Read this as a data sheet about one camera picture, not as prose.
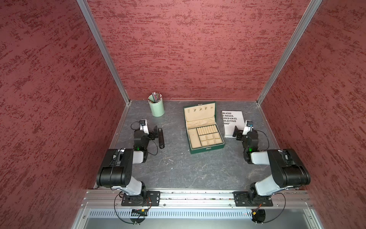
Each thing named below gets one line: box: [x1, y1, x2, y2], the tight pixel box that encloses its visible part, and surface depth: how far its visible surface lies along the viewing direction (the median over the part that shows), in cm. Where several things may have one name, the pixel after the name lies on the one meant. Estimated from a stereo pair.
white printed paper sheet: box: [221, 110, 246, 138], surface depth 105 cm
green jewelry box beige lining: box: [183, 101, 225, 155], surface depth 96 cm
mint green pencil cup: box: [147, 93, 165, 117], surface depth 107 cm
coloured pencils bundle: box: [151, 91, 163, 103], surface depth 105 cm
